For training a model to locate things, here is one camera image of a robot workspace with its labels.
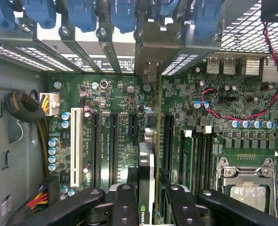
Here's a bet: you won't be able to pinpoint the green RAM stick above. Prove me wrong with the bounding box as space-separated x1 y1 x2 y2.
180 129 194 192

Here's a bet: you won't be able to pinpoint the metal CPU socket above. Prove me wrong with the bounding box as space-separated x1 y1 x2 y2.
214 156 278 219

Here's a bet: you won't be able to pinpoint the long black expansion slot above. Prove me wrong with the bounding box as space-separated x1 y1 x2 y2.
109 113 120 187
91 112 102 189
164 114 175 175

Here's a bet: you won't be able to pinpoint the silver CPU chip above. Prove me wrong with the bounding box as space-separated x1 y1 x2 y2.
229 186 267 211

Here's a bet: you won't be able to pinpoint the short black expansion slot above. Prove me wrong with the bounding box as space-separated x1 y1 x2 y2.
129 113 138 138

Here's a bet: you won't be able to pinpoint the white expansion slot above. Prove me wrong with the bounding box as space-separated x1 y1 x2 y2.
70 107 83 188

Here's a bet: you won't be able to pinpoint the green motherboard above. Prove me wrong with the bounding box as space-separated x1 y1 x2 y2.
47 56 278 226

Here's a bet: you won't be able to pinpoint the white power connector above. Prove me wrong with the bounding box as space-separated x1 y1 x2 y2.
39 92 60 117

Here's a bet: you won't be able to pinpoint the black open PC case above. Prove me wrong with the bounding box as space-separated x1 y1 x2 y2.
0 0 278 226

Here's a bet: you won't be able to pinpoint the blue slot retention clip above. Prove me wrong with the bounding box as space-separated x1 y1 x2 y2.
21 0 57 29
0 0 16 30
194 0 222 39
109 0 137 34
150 0 179 17
65 0 98 33

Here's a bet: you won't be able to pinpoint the black fan housing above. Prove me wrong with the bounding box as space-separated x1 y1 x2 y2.
260 0 278 24

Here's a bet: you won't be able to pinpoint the red yellow power wires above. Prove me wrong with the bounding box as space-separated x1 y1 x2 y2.
25 185 49 210

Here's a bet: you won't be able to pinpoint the black braided cable bundle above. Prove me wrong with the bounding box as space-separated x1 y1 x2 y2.
3 90 50 180

